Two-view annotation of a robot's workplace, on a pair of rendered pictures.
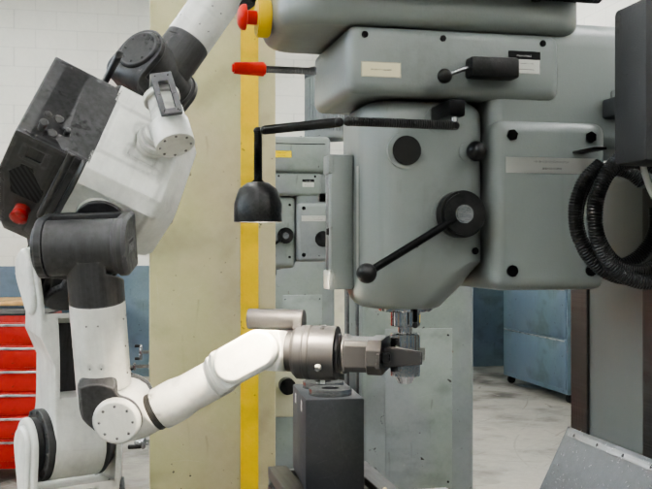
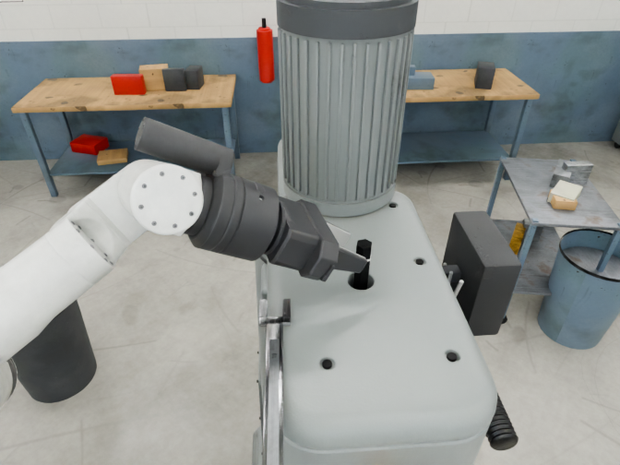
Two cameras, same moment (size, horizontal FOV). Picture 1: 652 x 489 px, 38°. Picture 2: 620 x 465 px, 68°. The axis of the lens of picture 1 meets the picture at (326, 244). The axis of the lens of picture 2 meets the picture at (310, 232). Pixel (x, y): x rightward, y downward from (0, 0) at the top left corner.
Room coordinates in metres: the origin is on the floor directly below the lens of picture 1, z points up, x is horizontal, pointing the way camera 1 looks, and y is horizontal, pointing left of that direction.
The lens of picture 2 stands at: (1.51, 0.35, 2.32)
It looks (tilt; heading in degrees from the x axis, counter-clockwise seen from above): 36 degrees down; 279
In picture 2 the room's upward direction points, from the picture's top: straight up
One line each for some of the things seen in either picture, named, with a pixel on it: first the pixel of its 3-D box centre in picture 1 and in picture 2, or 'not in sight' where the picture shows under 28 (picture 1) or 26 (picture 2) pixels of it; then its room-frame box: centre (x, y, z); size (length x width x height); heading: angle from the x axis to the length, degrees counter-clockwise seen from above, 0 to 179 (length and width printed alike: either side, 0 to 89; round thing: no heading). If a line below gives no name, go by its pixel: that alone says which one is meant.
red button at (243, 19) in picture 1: (247, 16); not in sight; (1.46, 0.12, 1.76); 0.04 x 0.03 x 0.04; 13
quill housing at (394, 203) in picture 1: (407, 207); not in sight; (1.51, -0.13, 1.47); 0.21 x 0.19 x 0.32; 13
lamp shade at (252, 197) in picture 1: (257, 201); not in sight; (1.42, 0.10, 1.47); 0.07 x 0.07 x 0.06
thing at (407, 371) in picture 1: (405, 357); not in sight; (1.51, -0.13, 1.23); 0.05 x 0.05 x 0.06
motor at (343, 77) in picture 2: not in sight; (342, 101); (1.57, -0.37, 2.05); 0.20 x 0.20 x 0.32
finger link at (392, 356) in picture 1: (402, 357); not in sight; (1.48, -0.12, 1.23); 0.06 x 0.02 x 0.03; 79
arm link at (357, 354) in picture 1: (348, 354); not in sight; (1.53, -0.04, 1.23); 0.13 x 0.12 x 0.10; 169
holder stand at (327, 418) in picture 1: (326, 431); not in sight; (2.01, 0.00, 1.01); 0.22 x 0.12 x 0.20; 9
